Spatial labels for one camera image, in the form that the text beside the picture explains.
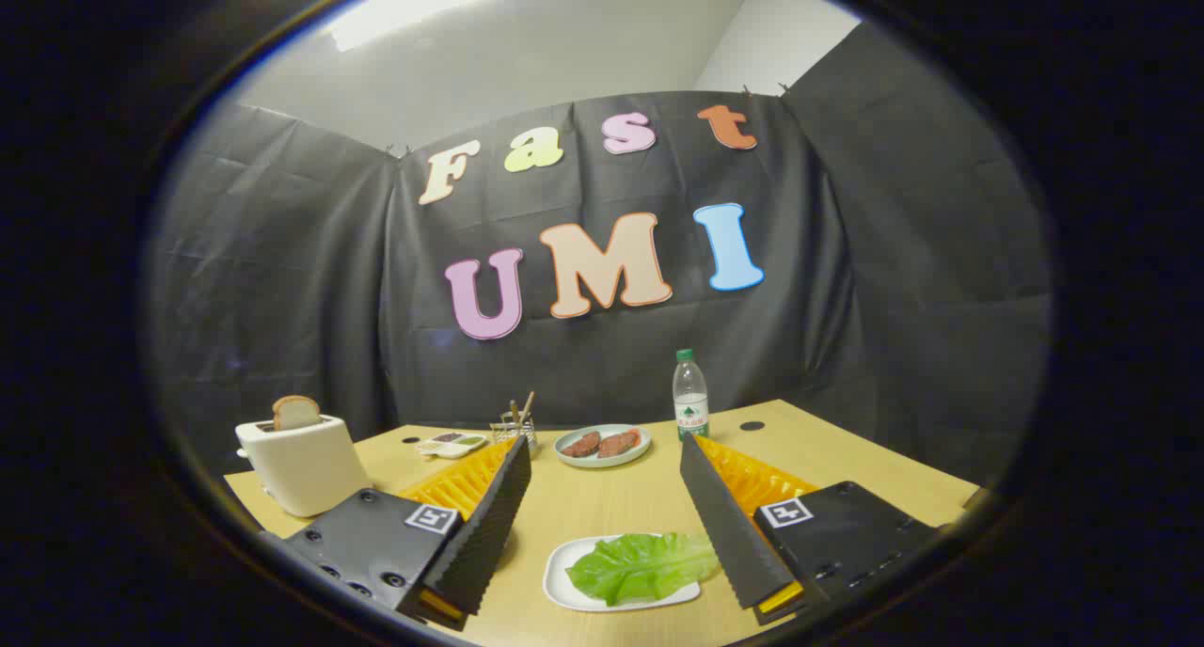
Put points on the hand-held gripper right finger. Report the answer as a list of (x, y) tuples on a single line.
[(724, 520)]

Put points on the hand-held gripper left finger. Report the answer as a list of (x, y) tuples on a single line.
[(489, 515)]

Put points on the white divided condiment dish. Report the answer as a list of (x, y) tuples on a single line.
[(451, 445)]

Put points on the light blue plate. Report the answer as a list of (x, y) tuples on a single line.
[(560, 581)]

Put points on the green lettuce leaf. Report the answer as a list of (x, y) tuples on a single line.
[(640, 567)]

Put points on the brown meat patty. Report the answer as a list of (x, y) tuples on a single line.
[(581, 445)]

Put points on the clear plastic water bottle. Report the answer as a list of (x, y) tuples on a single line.
[(690, 402)]

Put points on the pale green plate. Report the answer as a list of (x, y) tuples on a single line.
[(602, 461)]

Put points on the reddish meat patty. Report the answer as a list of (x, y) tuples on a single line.
[(619, 443)]

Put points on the white toaster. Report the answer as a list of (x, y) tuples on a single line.
[(306, 468)]

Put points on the bread slice in toaster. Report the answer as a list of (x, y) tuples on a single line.
[(296, 412)]

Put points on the black backdrop cloth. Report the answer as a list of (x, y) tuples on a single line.
[(282, 299)]

